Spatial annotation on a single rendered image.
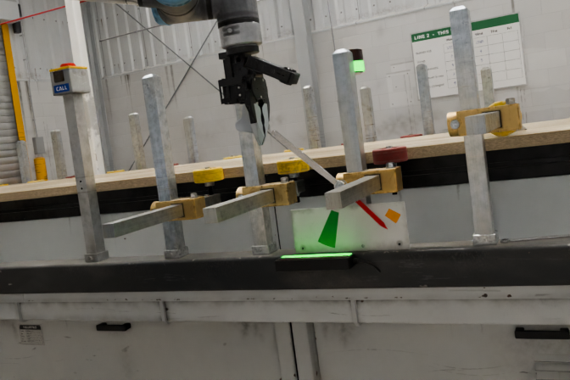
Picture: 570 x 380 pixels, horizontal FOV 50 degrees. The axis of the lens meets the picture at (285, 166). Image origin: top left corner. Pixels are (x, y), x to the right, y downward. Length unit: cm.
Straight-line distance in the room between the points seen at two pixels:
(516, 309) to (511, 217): 24
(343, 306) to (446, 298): 23
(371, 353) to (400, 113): 727
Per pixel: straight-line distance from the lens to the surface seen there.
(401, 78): 880
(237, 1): 131
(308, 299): 143
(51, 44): 1153
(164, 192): 154
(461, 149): 145
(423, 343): 164
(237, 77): 130
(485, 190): 126
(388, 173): 128
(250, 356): 184
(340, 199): 105
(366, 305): 140
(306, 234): 137
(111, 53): 1169
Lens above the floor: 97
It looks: 3 degrees down
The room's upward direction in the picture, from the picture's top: 8 degrees counter-clockwise
